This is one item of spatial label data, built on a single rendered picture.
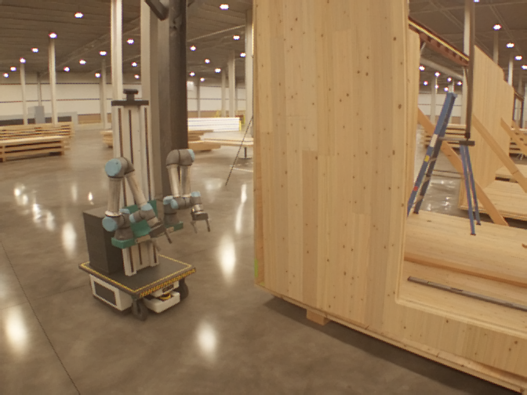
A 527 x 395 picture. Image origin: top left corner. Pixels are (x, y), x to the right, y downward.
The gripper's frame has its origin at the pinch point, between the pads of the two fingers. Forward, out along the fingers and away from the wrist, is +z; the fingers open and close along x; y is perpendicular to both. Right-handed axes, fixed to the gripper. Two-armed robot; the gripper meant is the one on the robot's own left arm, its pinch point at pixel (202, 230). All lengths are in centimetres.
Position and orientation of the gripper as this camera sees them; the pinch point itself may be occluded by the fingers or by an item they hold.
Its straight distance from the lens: 291.8
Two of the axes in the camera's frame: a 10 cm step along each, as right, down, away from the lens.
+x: 6.6, -0.4, 7.5
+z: 2.2, 9.7, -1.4
